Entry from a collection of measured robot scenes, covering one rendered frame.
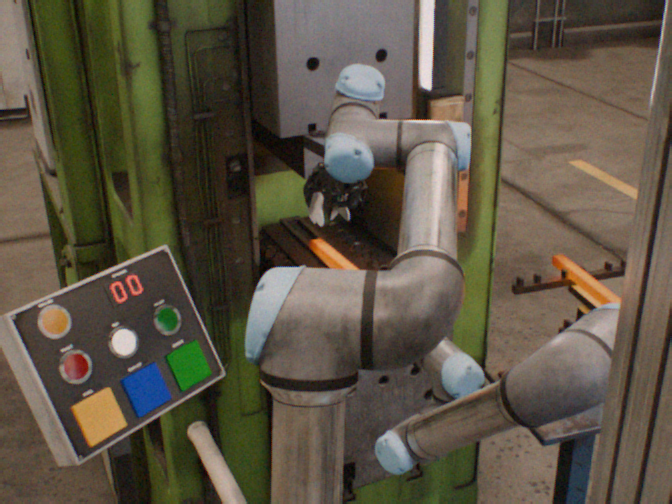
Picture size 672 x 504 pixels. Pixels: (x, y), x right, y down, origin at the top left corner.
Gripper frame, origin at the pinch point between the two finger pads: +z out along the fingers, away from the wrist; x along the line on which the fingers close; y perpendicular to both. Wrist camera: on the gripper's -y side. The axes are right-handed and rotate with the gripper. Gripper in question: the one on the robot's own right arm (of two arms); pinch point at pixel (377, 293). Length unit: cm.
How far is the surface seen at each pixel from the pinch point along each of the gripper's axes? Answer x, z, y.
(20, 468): -80, 111, 99
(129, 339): -54, -7, -7
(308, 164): -11.2, 8.3, -28.7
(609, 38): 571, 547, 90
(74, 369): -64, -12, -7
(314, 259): -3.2, 26.5, 2.3
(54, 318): -66, -7, -15
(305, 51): -11, 8, -52
